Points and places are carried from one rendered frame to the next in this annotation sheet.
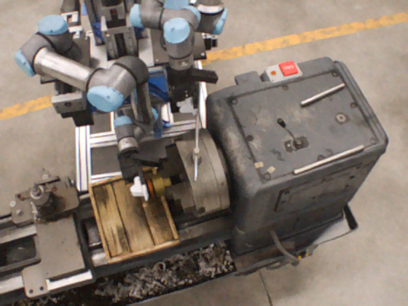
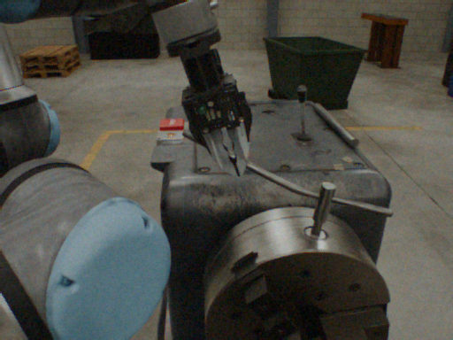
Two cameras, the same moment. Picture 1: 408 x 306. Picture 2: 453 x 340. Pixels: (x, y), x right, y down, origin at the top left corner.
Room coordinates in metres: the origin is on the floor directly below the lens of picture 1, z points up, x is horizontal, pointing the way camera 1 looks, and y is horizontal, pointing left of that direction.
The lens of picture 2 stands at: (0.78, 0.55, 1.59)
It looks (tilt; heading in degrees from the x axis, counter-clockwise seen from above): 27 degrees down; 283
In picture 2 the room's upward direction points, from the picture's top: straight up
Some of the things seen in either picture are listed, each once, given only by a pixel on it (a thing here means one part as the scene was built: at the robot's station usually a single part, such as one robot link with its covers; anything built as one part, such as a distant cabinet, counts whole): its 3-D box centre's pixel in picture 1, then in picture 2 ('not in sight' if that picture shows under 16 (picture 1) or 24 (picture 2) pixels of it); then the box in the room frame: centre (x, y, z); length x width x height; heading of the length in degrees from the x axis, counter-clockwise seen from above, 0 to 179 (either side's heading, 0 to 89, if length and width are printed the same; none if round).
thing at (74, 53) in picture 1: (62, 50); not in sight; (1.30, 0.59, 1.21); 0.15 x 0.15 x 0.10
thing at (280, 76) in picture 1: (282, 75); (173, 139); (1.11, -0.32, 1.23); 0.13 x 0.08 x 0.05; 107
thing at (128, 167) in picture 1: (131, 166); not in sight; (0.81, 0.27, 1.08); 0.12 x 0.09 x 0.08; 16
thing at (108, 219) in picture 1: (132, 213); not in sight; (0.69, 0.30, 0.89); 0.36 x 0.30 x 0.04; 17
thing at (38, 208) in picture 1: (44, 201); not in sight; (0.67, 0.62, 1.07); 0.07 x 0.07 x 0.10; 17
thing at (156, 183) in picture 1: (158, 185); not in sight; (0.73, 0.17, 1.08); 0.09 x 0.09 x 0.09; 17
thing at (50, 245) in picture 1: (55, 226); not in sight; (0.61, 0.61, 0.95); 0.43 x 0.17 x 0.05; 17
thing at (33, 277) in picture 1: (49, 236); not in sight; (0.59, 0.65, 0.90); 0.47 x 0.30 x 0.06; 17
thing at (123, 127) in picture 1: (124, 131); not in sight; (0.97, 0.31, 1.08); 0.11 x 0.08 x 0.09; 16
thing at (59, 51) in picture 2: not in sight; (52, 60); (5.97, -6.31, 0.22); 1.25 x 0.86 x 0.44; 108
